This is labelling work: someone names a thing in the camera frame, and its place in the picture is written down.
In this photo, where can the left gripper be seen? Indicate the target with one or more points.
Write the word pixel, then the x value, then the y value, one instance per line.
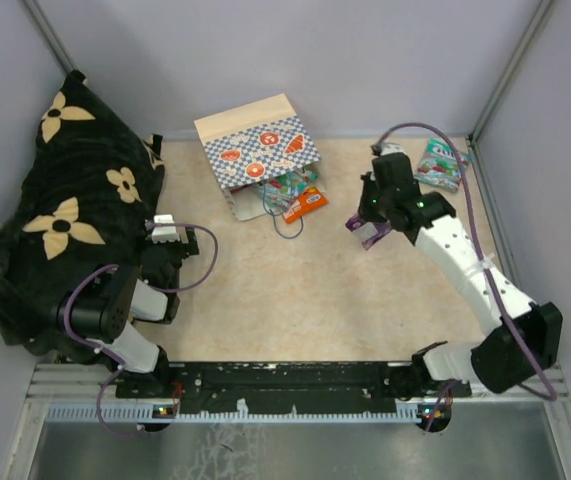
pixel 186 248

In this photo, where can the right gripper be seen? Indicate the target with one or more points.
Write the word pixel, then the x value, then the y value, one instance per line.
pixel 364 209

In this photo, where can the purple candy bag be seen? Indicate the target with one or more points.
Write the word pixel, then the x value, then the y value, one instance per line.
pixel 367 233

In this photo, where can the teal Fox's mint candy bag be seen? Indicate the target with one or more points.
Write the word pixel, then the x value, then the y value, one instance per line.
pixel 438 167

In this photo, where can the orange Fox's candy bag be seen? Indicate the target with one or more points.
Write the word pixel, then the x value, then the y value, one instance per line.
pixel 308 201

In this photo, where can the teal mint cherry candy bag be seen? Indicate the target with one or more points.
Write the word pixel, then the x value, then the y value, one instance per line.
pixel 279 193

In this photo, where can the checkered paper bag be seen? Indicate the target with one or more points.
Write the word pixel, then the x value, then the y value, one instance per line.
pixel 251 144

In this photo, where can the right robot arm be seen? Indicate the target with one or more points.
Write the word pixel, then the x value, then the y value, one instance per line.
pixel 521 337

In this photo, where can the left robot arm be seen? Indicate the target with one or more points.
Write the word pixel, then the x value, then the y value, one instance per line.
pixel 99 312

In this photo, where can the black floral pillow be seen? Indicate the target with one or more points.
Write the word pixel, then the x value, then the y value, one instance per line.
pixel 85 201

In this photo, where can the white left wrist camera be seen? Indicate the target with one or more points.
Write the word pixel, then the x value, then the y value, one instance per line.
pixel 163 229

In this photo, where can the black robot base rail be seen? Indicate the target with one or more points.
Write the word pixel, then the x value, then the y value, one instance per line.
pixel 281 387

